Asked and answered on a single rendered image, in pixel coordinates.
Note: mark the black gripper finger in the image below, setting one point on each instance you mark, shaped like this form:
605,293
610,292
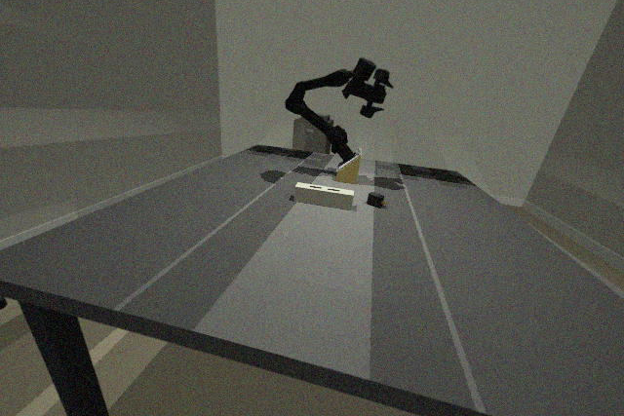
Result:
386,83
375,109

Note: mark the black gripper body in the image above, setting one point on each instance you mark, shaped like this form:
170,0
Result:
379,76

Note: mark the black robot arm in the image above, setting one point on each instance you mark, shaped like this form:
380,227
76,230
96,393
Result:
336,135

